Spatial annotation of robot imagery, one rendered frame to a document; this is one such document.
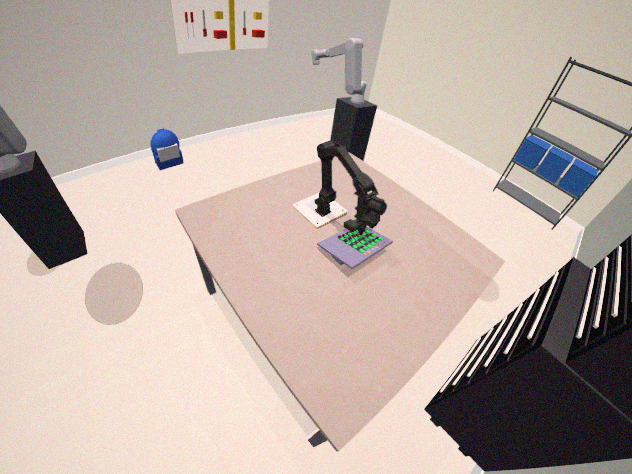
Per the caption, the lavender switch panel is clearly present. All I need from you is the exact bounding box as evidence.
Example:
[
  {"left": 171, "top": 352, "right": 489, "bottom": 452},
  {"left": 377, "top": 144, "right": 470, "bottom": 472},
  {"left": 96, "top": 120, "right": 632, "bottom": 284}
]
[{"left": 317, "top": 227, "right": 392, "bottom": 269}]

